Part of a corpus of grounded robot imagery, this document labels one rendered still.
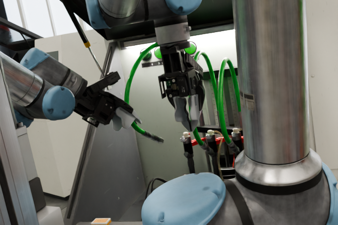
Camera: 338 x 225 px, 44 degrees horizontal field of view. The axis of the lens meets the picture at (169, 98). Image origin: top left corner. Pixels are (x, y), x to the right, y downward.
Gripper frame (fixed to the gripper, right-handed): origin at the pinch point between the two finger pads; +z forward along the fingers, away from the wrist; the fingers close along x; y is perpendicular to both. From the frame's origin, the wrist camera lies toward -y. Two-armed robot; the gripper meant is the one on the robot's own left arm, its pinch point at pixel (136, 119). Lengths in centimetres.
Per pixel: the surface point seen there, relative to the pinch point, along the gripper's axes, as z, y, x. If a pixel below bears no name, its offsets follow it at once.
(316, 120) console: 37, -15, 33
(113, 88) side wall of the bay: 2.5, -20.8, -32.4
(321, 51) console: 28, -31, 38
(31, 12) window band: 13, -308, -531
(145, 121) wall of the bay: 22.0, -18.2, -36.6
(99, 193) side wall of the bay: 11.0, 17.6, -27.2
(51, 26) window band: 46, -289, -499
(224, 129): 15.1, -1.4, 21.3
